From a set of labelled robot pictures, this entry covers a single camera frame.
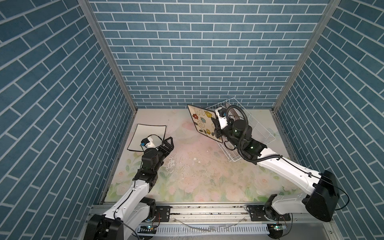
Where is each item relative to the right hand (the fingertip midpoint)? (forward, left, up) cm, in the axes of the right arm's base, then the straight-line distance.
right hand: (212, 115), depth 72 cm
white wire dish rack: (+14, -33, -27) cm, 45 cm away
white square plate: (+11, +49, -33) cm, 60 cm away
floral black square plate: (+3, +5, -7) cm, 10 cm away
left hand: (-6, +23, -17) cm, 29 cm away
